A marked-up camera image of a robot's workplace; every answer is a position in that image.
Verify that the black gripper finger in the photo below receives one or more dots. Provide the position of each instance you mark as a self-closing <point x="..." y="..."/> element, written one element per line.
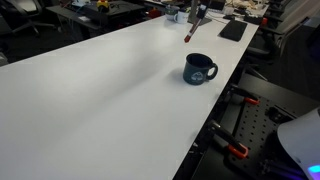
<point x="201" y="11"/>

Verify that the red and white marker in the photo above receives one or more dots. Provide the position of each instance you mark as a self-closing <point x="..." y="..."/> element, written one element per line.
<point x="192" y="30"/>

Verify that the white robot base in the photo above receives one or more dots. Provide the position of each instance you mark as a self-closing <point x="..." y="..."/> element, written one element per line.
<point x="300" y="138"/>

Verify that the white mug on far desk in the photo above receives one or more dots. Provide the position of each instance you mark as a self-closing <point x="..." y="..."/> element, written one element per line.
<point x="181" y="17"/>

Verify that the black tablet on table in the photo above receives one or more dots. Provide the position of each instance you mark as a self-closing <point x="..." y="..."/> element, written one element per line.
<point x="233" y="30"/>

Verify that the black perforated mounting board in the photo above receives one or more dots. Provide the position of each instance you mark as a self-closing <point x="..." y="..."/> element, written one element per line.
<point x="256" y="126"/>

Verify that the black office chair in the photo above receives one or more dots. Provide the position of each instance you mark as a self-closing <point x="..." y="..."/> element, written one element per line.
<point x="26" y="10"/>

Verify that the rear orange-handled black clamp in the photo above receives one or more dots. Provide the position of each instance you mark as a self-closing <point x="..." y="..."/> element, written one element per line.
<point x="248" y="97"/>

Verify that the orange-handled black clamp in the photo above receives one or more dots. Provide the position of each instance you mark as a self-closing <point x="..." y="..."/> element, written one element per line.
<point x="248" y="97"/>
<point x="234" y="146"/>

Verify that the front orange-handled black clamp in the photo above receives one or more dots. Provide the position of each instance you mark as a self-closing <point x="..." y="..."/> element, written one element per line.
<point x="234" y="146"/>

